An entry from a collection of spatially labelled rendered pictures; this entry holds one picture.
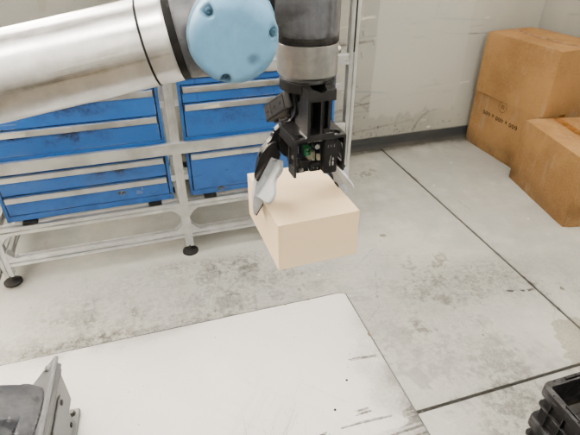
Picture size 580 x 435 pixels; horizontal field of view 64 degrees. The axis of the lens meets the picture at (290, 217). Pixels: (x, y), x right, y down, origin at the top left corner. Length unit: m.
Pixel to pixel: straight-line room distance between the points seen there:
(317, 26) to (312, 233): 0.27
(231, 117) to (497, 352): 1.49
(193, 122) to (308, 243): 1.54
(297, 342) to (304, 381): 0.10
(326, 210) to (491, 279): 1.84
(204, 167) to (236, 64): 1.84
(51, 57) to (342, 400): 0.74
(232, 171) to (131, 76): 1.85
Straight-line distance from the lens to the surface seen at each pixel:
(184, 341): 1.05
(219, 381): 0.97
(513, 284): 2.45
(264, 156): 0.65
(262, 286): 2.20
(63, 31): 0.44
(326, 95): 0.57
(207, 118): 2.14
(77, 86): 0.44
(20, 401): 0.83
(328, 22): 0.57
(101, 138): 2.16
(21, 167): 2.20
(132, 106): 2.10
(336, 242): 0.67
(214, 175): 2.26
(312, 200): 0.68
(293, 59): 0.57
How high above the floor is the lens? 1.46
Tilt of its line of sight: 33 degrees down
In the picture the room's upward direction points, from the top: straight up
